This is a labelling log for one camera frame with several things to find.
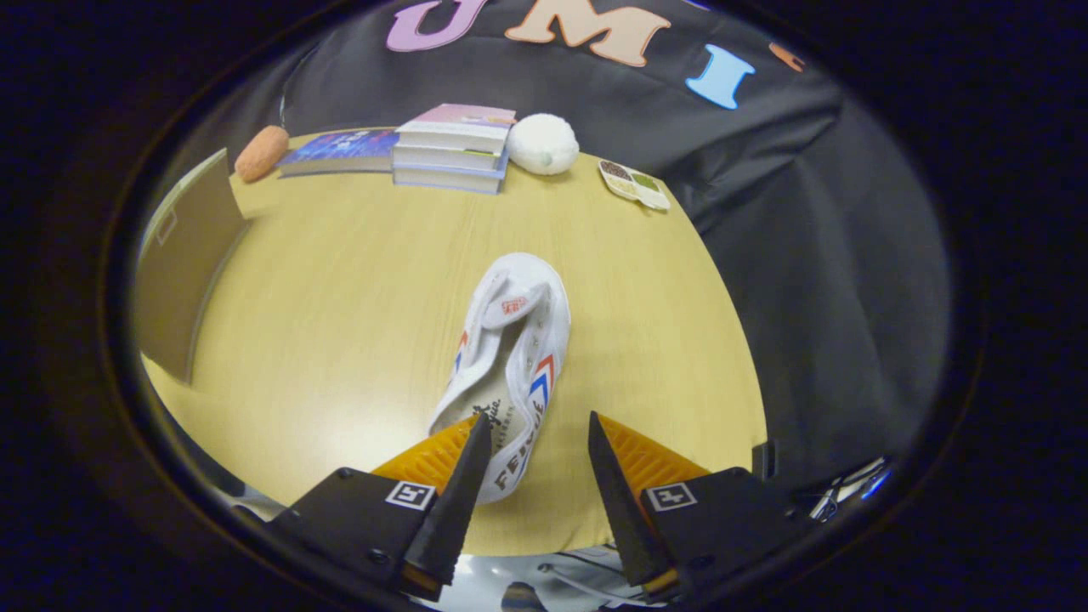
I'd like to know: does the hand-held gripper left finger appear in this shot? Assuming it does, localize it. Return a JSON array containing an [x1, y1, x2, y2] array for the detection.
[[266, 413, 494, 602]]

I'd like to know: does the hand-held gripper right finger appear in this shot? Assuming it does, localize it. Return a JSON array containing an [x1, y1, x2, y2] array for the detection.
[[587, 411, 810, 604]]

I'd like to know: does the white canvas shoe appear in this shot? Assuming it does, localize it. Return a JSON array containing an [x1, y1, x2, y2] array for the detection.
[[428, 252, 572, 507]]

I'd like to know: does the beige fabric storage box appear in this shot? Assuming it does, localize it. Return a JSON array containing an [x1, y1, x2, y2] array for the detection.
[[132, 149, 250, 386]]

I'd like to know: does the black backdrop cloth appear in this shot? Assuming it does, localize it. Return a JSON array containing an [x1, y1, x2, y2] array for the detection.
[[166, 0, 951, 502]]

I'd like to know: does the white divided grain dish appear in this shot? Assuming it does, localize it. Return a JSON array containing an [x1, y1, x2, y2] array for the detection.
[[598, 159, 672, 213]]

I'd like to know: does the pale blue spine book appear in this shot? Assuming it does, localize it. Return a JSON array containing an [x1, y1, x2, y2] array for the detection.
[[392, 165, 510, 196]]

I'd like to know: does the white middle-size book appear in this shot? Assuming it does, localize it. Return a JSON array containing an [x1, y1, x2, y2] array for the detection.
[[392, 144, 510, 172]]

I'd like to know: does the white fuzzy ball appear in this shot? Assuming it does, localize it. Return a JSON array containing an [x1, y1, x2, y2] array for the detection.
[[507, 113, 581, 177]]

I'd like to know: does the blue cover book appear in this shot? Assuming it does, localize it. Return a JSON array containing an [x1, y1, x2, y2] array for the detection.
[[278, 128, 401, 179]]

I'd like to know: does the pink cover book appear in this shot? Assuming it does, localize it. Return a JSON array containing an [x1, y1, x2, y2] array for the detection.
[[395, 104, 518, 156]]

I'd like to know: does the orange fuzzy ball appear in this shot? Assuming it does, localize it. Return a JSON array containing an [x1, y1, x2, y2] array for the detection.
[[235, 126, 291, 184]]

